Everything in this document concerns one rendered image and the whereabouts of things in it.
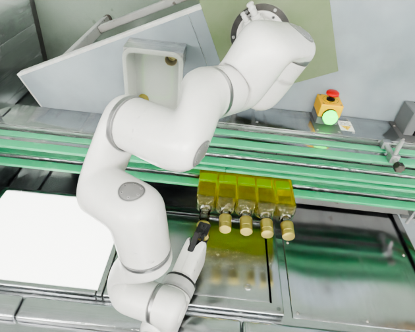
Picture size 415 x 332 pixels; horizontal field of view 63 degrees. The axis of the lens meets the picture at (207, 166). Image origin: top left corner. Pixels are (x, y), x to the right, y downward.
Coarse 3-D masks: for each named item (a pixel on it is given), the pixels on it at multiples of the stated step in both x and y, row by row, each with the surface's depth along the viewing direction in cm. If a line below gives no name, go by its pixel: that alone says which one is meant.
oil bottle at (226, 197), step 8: (224, 176) 103; (232, 176) 103; (224, 184) 100; (232, 184) 100; (224, 192) 97; (232, 192) 98; (216, 200) 99; (224, 200) 95; (232, 200) 95; (216, 208) 97; (232, 208) 95
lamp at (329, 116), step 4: (324, 112) 103; (328, 112) 102; (332, 112) 102; (336, 112) 103; (324, 116) 102; (328, 116) 102; (332, 116) 101; (336, 116) 101; (324, 120) 103; (328, 120) 102; (332, 120) 102; (336, 120) 102
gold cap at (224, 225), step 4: (220, 216) 93; (224, 216) 92; (228, 216) 92; (220, 220) 92; (224, 220) 91; (228, 220) 91; (220, 224) 90; (224, 224) 90; (228, 224) 90; (220, 228) 90; (224, 228) 90; (228, 228) 90; (224, 232) 91; (228, 232) 91
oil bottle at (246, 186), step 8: (240, 176) 103; (248, 176) 104; (240, 184) 100; (248, 184) 101; (240, 192) 98; (248, 192) 98; (240, 200) 95; (248, 200) 96; (240, 208) 95; (248, 208) 95
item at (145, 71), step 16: (128, 48) 94; (128, 64) 98; (144, 64) 104; (160, 64) 103; (176, 64) 103; (128, 80) 101; (144, 80) 107; (160, 80) 107; (176, 80) 106; (160, 96) 110; (176, 96) 110
